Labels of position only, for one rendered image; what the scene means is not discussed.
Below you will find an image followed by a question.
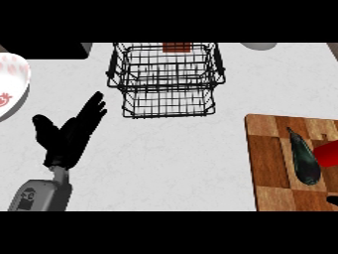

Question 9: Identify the wooden checkered cutting board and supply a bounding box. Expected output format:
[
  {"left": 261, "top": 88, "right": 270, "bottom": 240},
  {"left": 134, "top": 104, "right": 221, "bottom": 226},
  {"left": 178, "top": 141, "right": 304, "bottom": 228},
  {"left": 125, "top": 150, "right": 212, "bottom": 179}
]
[{"left": 245, "top": 113, "right": 338, "bottom": 212}]

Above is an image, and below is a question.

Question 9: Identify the red-brown block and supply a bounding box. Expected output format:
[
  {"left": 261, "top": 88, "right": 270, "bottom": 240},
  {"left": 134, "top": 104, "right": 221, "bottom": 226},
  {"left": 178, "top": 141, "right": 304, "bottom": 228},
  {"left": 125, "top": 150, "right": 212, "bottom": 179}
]
[{"left": 160, "top": 42, "right": 191, "bottom": 54}]

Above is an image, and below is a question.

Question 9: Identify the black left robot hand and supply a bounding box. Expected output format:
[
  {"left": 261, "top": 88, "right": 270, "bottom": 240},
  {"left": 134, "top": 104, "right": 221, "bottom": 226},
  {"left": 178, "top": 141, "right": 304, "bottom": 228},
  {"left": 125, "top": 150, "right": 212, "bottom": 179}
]
[{"left": 31, "top": 90, "right": 107, "bottom": 171}]

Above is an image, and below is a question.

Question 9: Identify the black flat appliance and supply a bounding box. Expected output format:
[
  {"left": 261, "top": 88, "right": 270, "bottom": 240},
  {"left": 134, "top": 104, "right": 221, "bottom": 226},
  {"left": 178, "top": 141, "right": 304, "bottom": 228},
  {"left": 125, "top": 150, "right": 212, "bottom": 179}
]
[{"left": 0, "top": 42, "right": 93, "bottom": 61}]

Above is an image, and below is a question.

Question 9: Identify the white bowl with strawberry print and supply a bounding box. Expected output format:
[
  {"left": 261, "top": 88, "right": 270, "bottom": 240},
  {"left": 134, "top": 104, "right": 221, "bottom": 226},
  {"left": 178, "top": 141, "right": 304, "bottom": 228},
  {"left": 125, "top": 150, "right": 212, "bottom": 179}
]
[{"left": 0, "top": 53, "right": 32, "bottom": 129}]

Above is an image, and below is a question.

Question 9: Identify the pale grey round object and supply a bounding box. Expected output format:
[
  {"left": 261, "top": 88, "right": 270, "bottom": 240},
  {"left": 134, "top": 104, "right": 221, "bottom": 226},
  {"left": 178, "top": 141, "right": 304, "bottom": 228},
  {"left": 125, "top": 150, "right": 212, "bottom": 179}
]
[{"left": 239, "top": 42, "right": 277, "bottom": 52}]

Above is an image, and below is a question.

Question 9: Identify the red can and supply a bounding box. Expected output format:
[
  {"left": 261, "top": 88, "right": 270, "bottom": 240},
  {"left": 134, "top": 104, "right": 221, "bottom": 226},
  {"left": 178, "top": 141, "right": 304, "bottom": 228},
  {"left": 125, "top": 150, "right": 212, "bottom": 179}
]
[{"left": 311, "top": 136, "right": 338, "bottom": 169}]

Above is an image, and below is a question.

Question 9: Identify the black wire tiered basket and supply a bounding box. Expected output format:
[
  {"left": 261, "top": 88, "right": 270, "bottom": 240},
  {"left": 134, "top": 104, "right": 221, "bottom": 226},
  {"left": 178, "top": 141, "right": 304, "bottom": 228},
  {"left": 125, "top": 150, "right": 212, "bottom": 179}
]
[{"left": 104, "top": 42, "right": 227, "bottom": 119}]

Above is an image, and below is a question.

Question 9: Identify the dark green eggplant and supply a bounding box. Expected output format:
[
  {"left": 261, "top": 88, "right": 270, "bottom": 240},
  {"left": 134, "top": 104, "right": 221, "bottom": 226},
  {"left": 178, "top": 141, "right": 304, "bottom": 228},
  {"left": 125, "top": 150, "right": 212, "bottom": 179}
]
[{"left": 284, "top": 126, "right": 321, "bottom": 186}]

